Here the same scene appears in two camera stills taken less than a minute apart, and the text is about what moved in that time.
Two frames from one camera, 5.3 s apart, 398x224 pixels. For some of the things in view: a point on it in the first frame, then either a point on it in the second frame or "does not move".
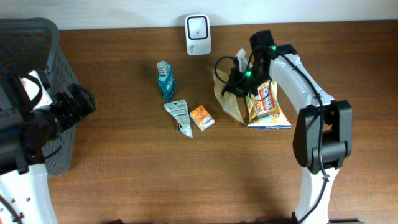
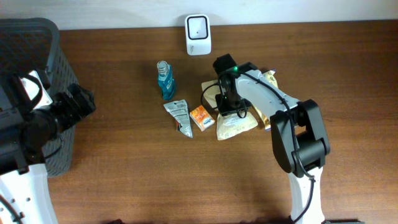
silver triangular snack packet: (179, 109) does not move
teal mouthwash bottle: (165, 79) does not move
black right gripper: (237, 87) to (226, 109)
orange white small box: (203, 119) does not move
